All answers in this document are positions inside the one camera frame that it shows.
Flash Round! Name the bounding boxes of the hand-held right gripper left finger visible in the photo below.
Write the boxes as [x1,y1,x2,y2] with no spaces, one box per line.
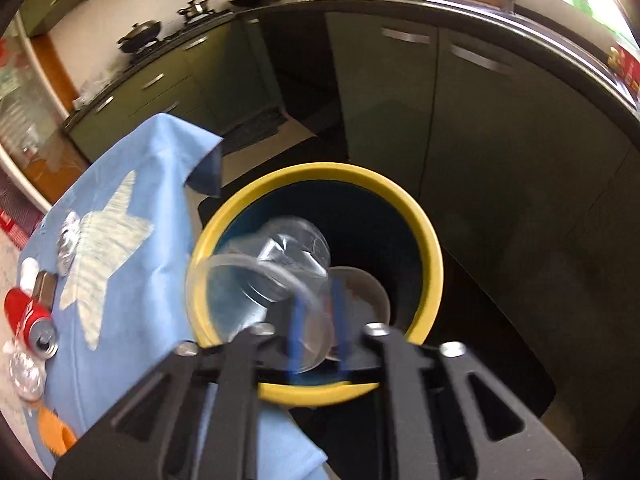
[52,297,306,480]

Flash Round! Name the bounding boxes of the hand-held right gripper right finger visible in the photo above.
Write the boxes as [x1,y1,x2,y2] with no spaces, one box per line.
[331,279,584,480]

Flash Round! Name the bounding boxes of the clear plastic cup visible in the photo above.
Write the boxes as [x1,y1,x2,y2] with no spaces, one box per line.
[186,216,336,373]

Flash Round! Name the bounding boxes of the yellow rimmed blue bin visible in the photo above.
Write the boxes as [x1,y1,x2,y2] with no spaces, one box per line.
[186,162,444,407]

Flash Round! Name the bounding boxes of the clear round plastic lid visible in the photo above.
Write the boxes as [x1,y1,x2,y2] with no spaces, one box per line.
[325,266,392,361]

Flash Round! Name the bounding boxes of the blue printed tablecloth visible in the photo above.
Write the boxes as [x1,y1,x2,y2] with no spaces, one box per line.
[17,112,328,480]

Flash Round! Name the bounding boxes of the dark kitchen floor mat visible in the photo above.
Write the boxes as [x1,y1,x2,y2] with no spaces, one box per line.
[220,105,289,157]

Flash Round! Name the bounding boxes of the green kitchen base cabinets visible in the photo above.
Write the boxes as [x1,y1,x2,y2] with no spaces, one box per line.
[65,12,640,411]

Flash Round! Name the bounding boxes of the crumpled silver foil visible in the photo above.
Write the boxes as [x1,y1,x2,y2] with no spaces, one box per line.
[56,211,83,276]

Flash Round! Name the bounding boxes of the small brown box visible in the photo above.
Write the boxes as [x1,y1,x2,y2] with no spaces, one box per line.
[32,270,57,307]

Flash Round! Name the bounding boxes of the orange scrap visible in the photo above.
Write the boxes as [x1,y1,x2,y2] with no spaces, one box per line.
[37,405,78,456]

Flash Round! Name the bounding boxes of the red soda can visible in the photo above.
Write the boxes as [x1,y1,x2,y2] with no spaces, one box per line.
[4,287,58,358]

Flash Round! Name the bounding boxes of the small white bottle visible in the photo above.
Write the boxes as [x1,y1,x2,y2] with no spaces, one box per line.
[20,258,40,292]

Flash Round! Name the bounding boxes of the crumpled clear plastic container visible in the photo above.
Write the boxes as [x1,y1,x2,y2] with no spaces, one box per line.
[7,340,47,403]

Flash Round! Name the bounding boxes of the white plastic bag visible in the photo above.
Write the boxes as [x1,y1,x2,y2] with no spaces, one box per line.
[75,67,126,109]

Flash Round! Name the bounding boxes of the gas stove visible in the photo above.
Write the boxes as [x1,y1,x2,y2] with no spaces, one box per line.
[117,7,234,68]

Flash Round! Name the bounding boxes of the black kitchen countertop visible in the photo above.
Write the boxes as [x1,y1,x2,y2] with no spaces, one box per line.
[62,0,640,126]

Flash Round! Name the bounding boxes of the black wok with lid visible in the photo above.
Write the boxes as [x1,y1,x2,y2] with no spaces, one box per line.
[117,20,164,54]

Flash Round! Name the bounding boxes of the steel cooking pot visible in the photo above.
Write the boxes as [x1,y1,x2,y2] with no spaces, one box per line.
[177,0,212,22]

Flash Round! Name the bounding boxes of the red package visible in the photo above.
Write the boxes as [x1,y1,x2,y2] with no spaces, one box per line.
[607,45,640,101]

